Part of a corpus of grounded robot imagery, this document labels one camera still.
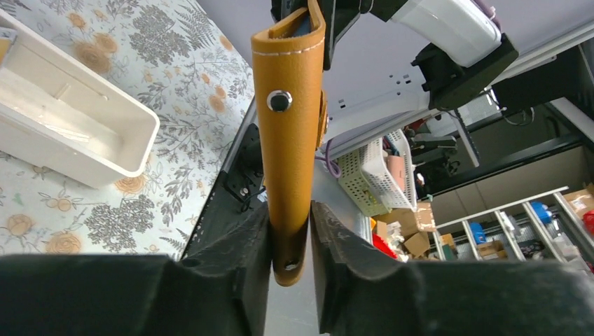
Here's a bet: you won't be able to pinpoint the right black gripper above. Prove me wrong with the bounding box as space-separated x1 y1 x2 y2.
270 0 372 71

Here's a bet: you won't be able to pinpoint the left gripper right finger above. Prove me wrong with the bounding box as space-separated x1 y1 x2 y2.
310 202 593 335

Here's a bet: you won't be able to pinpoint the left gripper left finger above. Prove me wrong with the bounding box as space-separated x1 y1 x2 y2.
1 205 271 335

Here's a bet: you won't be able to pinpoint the orange leather card holder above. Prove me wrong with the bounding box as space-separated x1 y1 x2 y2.
251 1 326 286

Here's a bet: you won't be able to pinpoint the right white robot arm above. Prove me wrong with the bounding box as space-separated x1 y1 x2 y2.
269 1 518 111

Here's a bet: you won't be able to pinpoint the cardboard boxes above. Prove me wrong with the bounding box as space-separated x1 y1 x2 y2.
373 202 436 258

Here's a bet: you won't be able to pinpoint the white perforated basket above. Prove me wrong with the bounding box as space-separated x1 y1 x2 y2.
338 129 417 217

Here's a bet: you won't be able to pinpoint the floral table mat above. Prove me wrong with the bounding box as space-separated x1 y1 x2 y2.
1 1 254 259

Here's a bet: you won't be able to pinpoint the white plastic tray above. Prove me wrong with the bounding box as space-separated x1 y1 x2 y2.
1 12 160 188

